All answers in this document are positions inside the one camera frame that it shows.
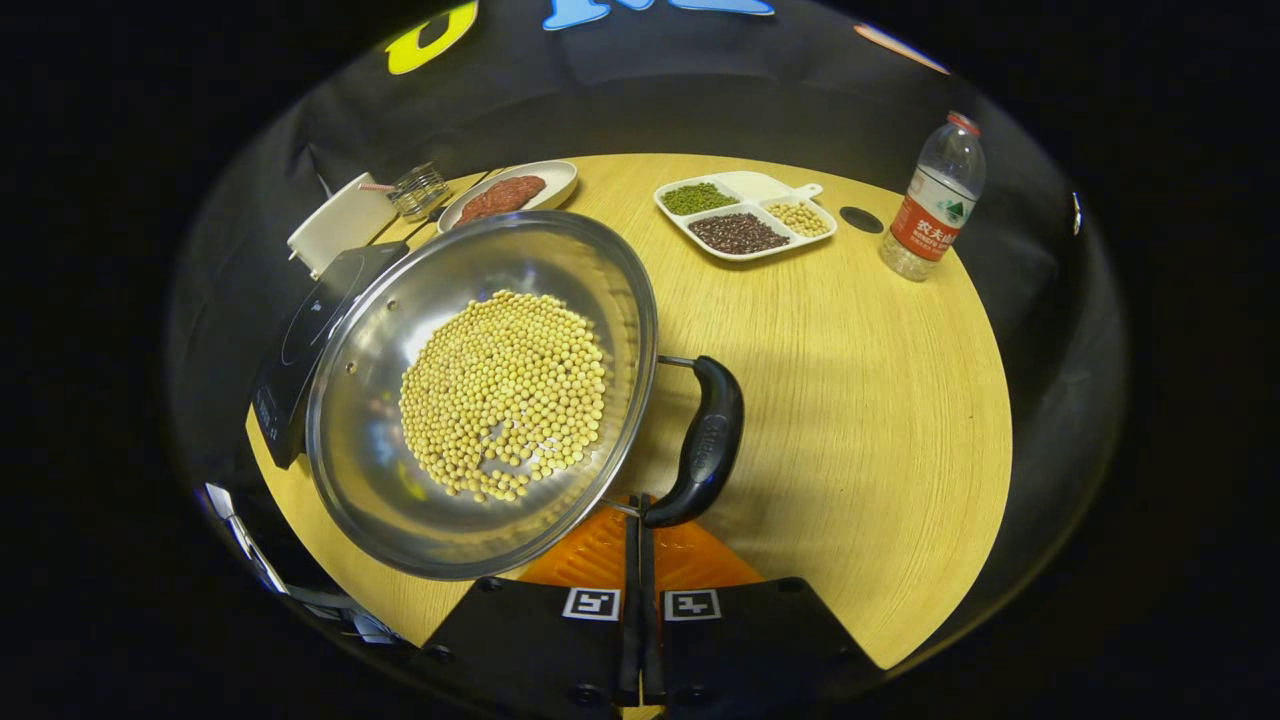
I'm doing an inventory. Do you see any white toaster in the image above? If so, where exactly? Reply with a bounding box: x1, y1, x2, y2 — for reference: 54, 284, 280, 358
287, 172, 399, 281

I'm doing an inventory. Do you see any round white plate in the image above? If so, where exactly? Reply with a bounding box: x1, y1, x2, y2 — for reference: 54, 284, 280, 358
437, 160, 579, 234

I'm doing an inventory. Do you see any heap of dark red beans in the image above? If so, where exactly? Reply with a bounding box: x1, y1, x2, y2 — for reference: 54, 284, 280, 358
688, 212, 791, 256

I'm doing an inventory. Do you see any heap of green mung beans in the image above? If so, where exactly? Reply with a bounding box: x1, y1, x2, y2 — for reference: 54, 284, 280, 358
662, 182, 739, 216

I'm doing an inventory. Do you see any small heap of pale beans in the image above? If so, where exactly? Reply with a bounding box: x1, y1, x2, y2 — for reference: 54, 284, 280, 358
765, 200, 831, 238

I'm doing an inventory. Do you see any metal wire basket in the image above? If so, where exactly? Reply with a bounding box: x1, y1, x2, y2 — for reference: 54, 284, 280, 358
388, 162, 453, 223

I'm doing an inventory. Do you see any clear water bottle red label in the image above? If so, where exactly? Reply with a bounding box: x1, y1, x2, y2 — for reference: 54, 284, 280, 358
880, 110, 987, 283

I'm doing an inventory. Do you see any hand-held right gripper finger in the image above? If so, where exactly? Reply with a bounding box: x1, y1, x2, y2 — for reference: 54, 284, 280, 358
641, 520, 886, 713
415, 495, 642, 713

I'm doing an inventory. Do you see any pile of yellow soybeans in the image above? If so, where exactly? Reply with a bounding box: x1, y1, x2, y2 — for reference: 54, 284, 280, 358
398, 290, 611, 503

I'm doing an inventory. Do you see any white divided dish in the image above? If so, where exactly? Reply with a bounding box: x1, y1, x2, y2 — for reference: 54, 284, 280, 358
654, 170, 839, 263

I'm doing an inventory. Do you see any steel pot with black handle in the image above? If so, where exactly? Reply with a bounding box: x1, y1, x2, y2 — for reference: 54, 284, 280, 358
305, 210, 746, 583

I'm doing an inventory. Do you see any black induction cooktop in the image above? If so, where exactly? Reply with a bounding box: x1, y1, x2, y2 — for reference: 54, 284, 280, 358
250, 240, 411, 471

